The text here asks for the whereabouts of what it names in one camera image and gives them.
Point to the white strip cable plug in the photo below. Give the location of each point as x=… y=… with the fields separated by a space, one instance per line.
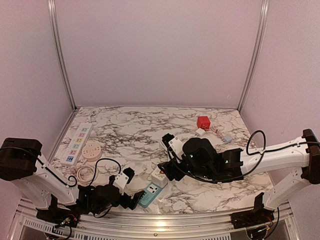
x=91 y=116

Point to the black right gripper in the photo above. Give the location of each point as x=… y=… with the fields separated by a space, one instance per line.
x=171 y=169

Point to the left aluminium frame post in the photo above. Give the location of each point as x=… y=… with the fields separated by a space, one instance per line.
x=59 y=51

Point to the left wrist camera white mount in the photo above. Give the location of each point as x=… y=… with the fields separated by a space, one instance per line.
x=120 y=182

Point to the pink round power socket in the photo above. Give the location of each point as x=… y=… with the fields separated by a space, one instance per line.
x=92 y=151

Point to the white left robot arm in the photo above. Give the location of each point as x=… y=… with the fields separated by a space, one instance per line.
x=53 y=195

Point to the aluminium frame post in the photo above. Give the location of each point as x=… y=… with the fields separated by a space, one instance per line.
x=261 y=29
x=59 y=51

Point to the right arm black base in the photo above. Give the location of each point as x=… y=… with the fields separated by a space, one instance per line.
x=258 y=215

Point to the red cube socket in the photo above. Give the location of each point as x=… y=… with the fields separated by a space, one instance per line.
x=203 y=122

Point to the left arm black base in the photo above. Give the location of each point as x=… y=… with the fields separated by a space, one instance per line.
x=59 y=216

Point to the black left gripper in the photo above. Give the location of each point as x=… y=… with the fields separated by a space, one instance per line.
x=126 y=204

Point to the right aluminium frame post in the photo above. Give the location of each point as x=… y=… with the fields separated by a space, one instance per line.
x=261 y=29

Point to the white multicolour power strip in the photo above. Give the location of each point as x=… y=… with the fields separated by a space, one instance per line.
x=74 y=150

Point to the teal power strip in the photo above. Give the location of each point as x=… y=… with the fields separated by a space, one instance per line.
x=150 y=193

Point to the light blue plug adapter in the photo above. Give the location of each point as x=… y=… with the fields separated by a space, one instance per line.
x=227 y=139

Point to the aluminium front rail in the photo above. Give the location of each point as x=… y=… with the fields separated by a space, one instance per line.
x=130 y=226

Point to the small white charger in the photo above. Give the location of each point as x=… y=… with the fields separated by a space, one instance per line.
x=200 y=132

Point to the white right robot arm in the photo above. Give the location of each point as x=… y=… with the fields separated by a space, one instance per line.
x=302 y=154

